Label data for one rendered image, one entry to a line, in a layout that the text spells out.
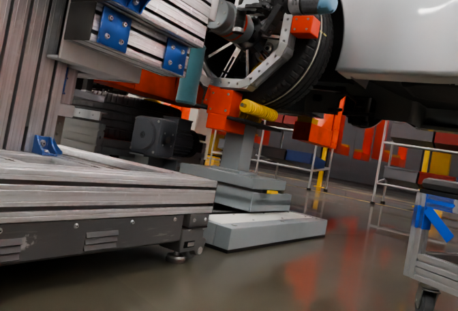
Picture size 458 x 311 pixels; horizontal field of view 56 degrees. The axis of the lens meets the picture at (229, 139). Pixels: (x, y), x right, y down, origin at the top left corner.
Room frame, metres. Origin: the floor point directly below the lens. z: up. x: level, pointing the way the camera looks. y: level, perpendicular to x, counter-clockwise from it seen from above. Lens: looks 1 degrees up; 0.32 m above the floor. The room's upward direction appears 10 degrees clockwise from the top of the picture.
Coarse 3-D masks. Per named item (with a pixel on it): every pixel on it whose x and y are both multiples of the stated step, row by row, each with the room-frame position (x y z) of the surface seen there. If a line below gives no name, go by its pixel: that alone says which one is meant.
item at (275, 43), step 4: (280, 20) 2.18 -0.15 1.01; (280, 24) 2.18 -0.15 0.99; (276, 28) 2.19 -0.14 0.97; (280, 28) 2.17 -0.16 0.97; (256, 32) 2.25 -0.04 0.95; (276, 32) 2.19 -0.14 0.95; (280, 32) 2.17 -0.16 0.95; (252, 36) 2.26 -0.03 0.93; (256, 36) 2.25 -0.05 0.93; (268, 40) 2.15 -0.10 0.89; (272, 40) 2.14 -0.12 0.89; (276, 40) 2.13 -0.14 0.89; (276, 44) 2.13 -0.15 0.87; (276, 48) 2.12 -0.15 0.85; (272, 52) 2.13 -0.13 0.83; (252, 56) 2.25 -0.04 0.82; (256, 56) 2.18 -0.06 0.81; (252, 60) 2.25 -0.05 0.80; (256, 60) 2.23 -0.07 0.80; (260, 60) 2.17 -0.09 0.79; (252, 64) 2.25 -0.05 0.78; (256, 64) 2.23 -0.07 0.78; (252, 68) 2.24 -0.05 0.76
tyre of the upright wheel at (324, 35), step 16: (320, 16) 1.80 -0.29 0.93; (304, 48) 1.75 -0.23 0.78; (320, 48) 1.82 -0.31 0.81; (288, 64) 1.78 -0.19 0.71; (304, 64) 1.77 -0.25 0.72; (320, 64) 1.87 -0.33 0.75; (272, 80) 1.82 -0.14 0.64; (288, 80) 1.79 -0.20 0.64; (304, 80) 1.86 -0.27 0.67; (256, 96) 1.85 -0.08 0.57; (272, 96) 1.84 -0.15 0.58; (288, 96) 1.90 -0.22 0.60
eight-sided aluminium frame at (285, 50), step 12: (288, 24) 1.71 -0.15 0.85; (288, 36) 1.70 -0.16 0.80; (288, 48) 1.71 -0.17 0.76; (264, 60) 1.75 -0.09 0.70; (276, 60) 1.72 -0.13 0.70; (204, 72) 1.92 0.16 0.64; (252, 72) 1.78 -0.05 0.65; (264, 72) 1.75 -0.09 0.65; (204, 84) 1.91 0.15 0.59; (216, 84) 1.87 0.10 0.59; (228, 84) 1.85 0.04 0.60; (240, 84) 1.80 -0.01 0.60; (252, 84) 1.78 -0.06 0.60
